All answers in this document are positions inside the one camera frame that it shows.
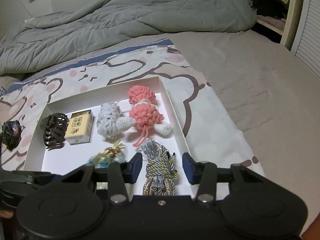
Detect small yellow packet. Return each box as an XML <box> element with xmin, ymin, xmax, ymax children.
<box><xmin>64</xmin><ymin>110</ymin><xmax>95</xmax><ymax>146</ymax></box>

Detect grey blue crochet ball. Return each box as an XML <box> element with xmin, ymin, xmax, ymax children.
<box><xmin>96</xmin><ymin>102</ymin><xmax>123</xmax><ymax>139</ymax></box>

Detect bear printed blanket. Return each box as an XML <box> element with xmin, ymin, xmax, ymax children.
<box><xmin>0</xmin><ymin>38</ymin><xmax>266</xmax><ymax>180</ymax></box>

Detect grey duvet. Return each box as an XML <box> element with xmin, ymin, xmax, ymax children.
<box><xmin>0</xmin><ymin>0</ymin><xmax>258</xmax><ymax>77</ymax></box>

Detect grey and gold rope tassel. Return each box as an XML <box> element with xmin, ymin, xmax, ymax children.
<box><xmin>137</xmin><ymin>141</ymin><xmax>179</xmax><ymax>196</ymax></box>

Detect white louvered door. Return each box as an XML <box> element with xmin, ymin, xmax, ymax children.
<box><xmin>290</xmin><ymin>0</ymin><xmax>320</xmax><ymax>78</ymax></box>

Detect teal and gold ornament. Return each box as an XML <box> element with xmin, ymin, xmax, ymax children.
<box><xmin>89</xmin><ymin>141</ymin><xmax>126</xmax><ymax>168</ymax></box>

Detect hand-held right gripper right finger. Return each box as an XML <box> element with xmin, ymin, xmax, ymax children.
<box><xmin>182</xmin><ymin>152</ymin><xmax>262</xmax><ymax>203</ymax></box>

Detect dark clothes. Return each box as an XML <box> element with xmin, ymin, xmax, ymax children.
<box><xmin>250</xmin><ymin>0</ymin><xmax>288</xmax><ymax>20</ymax></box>

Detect cream open wardrobe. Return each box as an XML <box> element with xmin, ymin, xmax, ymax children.
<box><xmin>249</xmin><ymin>0</ymin><xmax>305</xmax><ymax>52</ymax></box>

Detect brown hair claw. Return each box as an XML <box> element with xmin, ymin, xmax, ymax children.
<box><xmin>40</xmin><ymin>113</ymin><xmax>69</xmax><ymax>151</ymax></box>

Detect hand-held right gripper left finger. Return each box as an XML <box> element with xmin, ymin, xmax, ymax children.
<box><xmin>59</xmin><ymin>152</ymin><xmax>143</xmax><ymax>204</ymax></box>

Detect person's left hand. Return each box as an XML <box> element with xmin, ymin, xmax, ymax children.
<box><xmin>0</xmin><ymin>209</ymin><xmax>15</xmax><ymax>220</ymax></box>

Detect pink crochet doll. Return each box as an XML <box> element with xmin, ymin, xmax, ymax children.
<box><xmin>115</xmin><ymin>85</ymin><xmax>174</xmax><ymax>148</ymax></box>

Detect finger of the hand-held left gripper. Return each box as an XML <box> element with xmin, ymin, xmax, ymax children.
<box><xmin>11</xmin><ymin>170</ymin><xmax>62</xmax><ymax>183</ymax></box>

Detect pink folded clothes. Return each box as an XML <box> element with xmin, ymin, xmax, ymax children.
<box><xmin>256</xmin><ymin>15</ymin><xmax>287</xmax><ymax>28</ymax></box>

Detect dark blue scrunchie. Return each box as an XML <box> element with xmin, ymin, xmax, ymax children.
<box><xmin>0</xmin><ymin>120</ymin><xmax>22</xmax><ymax>152</ymax></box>

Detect white cardboard box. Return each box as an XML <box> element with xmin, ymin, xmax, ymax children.
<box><xmin>24</xmin><ymin>75</ymin><xmax>198</xmax><ymax>202</ymax></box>

